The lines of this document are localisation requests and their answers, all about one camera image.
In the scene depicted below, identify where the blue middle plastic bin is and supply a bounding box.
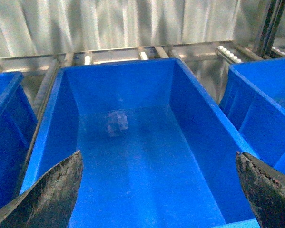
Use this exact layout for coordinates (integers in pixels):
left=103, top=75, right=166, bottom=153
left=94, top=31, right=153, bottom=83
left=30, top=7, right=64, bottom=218
left=21, top=58, right=254, bottom=228

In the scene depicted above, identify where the blue plastic bin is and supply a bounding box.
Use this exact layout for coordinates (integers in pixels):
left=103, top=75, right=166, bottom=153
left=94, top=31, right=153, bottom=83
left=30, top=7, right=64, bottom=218
left=219, top=58, right=285, bottom=175
left=21, top=58, right=254, bottom=228
left=0, top=71, right=37, bottom=208

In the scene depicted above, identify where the blue right plastic bin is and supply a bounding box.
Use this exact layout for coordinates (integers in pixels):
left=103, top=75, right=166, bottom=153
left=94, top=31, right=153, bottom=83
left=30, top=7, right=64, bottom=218
left=219, top=58, right=285, bottom=175

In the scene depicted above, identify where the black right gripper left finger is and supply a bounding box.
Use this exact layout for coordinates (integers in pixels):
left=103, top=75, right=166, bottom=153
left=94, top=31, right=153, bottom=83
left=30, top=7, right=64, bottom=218
left=0, top=151, right=83, bottom=228

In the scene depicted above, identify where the blue left plastic bin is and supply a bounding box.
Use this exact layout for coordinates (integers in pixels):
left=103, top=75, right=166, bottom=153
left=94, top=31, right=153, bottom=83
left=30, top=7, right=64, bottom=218
left=0, top=71, right=37, bottom=208

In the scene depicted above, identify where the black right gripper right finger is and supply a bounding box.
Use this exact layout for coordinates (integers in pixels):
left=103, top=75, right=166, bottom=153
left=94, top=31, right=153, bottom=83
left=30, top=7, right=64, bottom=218
left=236, top=152, right=285, bottom=228

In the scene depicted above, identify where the metal roller rack frame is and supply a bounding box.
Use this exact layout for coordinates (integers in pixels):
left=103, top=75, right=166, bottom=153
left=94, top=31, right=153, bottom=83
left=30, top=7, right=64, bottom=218
left=0, top=42, right=285, bottom=119

